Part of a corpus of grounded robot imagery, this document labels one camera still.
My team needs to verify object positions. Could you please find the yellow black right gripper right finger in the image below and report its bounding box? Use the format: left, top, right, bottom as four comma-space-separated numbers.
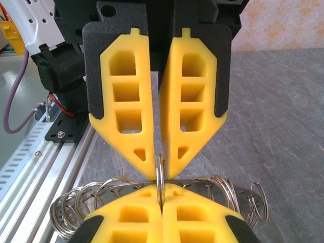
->
161, 183, 262, 243

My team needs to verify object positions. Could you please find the steel keyring disc with rings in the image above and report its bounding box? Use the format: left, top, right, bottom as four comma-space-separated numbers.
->
49, 153, 269, 241

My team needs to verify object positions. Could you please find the yellow plastic crate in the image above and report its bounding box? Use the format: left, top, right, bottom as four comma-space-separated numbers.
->
0, 15, 26, 55

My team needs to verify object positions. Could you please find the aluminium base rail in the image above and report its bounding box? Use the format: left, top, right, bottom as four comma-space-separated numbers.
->
0, 124, 101, 243

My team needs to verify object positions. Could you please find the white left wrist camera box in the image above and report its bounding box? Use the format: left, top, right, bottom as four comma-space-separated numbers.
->
14, 0, 66, 55

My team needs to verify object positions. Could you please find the grey sheet metal panel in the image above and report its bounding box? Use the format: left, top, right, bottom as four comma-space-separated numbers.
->
0, 54, 49, 170

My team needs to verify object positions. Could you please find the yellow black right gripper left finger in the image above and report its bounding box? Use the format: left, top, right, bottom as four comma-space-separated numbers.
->
72, 183, 163, 243

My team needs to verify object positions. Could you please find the grey slotted cable duct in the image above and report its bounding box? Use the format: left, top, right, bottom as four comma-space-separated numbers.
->
0, 118, 51, 195

